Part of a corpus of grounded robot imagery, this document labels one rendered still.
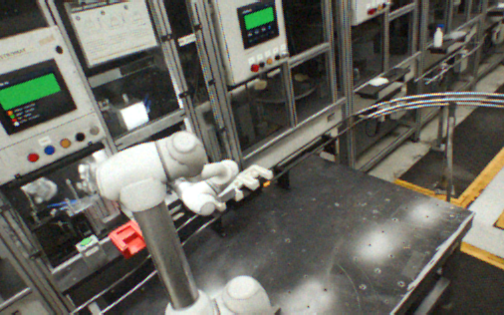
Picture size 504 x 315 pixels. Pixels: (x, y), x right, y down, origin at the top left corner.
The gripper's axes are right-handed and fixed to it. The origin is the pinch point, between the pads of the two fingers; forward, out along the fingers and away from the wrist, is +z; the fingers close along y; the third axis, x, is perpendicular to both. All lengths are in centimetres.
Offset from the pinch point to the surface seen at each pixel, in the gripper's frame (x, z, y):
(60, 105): 32, -8, 54
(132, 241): 30.7, -21.3, -10.0
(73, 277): 58, -19, -11
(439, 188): -190, -66, -97
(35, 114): 41, -8, 54
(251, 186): -33.1, -29.1, -14.8
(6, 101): 47, -7, 62
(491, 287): -119, -129, -93
